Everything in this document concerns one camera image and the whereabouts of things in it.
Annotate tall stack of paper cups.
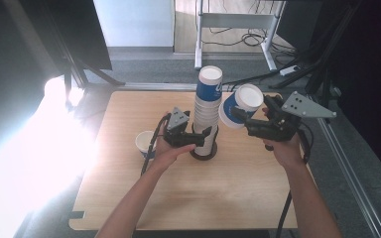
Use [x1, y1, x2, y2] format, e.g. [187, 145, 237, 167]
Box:
[191, 64, 224, 158]

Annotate person's right hand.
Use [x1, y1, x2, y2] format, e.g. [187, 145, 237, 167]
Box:
[262, 131, 308, 170]

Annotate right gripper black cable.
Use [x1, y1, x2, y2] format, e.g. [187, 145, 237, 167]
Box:
[275, 121, 314, 238]

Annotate single blue white paper cup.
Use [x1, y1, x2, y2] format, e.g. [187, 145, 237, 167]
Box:
[134, 130, 158, 161]
[218, 83, 265, 130]

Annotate white partition panel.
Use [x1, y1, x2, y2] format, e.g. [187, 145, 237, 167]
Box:
[92, 0, 176, 48]

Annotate white power strip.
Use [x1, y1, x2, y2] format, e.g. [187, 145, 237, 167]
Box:
[279, 64, 302, 77]

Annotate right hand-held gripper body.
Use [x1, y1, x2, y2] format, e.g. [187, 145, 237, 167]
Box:
[246, 91, 338, 143]

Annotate aluminium floor rail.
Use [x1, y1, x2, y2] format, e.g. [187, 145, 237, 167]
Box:
[306, 93, 381, 238]

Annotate dark curtain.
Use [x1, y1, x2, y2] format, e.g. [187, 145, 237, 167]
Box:
[323, 0, 381, 182]
[0, 0, 113, 186]

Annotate black floor cables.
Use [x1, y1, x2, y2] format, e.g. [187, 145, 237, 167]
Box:
[201, 26, 299, 93]

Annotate white metal desk frame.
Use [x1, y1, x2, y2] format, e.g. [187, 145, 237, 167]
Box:
[193, 0, 286, 72]

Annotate black metal stand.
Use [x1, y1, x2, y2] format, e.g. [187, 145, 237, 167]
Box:
[267, 0, 365, 124]

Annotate black wire cup holder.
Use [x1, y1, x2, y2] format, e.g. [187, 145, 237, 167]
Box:
[190, 123, 219, 162]

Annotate black tripod stand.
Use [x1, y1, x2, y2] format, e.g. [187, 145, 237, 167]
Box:
[46, 0, 127, 112]

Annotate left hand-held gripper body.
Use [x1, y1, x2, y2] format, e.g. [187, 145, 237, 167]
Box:
[164, 106, 206, 149]

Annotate person's left hand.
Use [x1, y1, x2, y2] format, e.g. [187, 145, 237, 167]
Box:
[151, 123, 197, 172]

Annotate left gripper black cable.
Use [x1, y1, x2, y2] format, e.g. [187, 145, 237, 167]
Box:
[140, 113, 172, 177]

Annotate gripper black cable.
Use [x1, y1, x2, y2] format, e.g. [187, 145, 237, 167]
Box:
[275, 121, 314, 238]
[140, 113, 172, 177]

